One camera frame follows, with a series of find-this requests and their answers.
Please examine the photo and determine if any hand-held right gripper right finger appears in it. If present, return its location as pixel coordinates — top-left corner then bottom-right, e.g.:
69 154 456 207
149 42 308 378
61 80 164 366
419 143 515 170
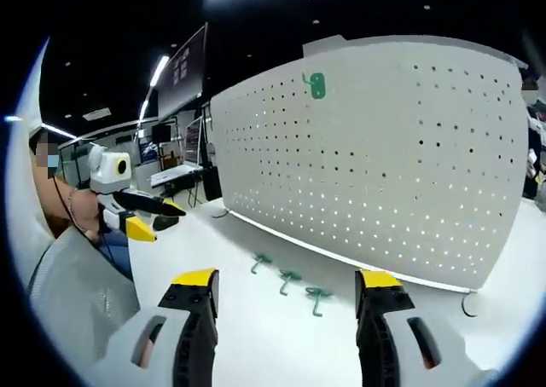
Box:
355 269 499 387

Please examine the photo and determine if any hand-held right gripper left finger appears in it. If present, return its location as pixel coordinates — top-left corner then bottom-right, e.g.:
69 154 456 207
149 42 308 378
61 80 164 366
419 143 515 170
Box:
96 268 220 387

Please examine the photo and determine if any green hook assembly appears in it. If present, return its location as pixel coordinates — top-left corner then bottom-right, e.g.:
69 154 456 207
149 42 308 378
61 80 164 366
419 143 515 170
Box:
250 252 272 275
279 269 302 297
305 286 334 318
301 72 328 101

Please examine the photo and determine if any white perforated mounting plate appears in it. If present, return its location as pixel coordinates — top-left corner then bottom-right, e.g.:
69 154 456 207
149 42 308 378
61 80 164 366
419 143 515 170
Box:
210 33 531 319

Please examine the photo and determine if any person's left hand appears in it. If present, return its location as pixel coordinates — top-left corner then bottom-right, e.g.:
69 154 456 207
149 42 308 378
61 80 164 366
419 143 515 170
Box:
70 189 107 240

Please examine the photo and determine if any ceiling air vent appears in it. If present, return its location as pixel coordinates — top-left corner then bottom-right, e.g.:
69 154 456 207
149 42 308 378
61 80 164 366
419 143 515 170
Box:
82 107 113 121

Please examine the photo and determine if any black computer tower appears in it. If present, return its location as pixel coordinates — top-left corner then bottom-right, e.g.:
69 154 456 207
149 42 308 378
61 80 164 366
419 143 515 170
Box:
202 168 222 200

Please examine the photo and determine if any computer monitor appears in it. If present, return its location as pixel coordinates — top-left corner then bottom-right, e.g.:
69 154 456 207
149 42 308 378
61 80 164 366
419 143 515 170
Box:
185 119 205 166

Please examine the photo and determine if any grey mesh office chair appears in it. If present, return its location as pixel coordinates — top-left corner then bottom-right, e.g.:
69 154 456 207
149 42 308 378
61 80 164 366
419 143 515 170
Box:
26 226 142 365

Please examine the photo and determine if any person's white shirt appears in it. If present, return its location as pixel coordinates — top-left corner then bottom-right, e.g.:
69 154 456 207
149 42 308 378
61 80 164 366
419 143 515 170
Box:
8 37 56 273

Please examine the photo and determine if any large black display screen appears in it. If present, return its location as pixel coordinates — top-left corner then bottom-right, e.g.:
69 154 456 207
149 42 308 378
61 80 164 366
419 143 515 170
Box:
156 22 209 120

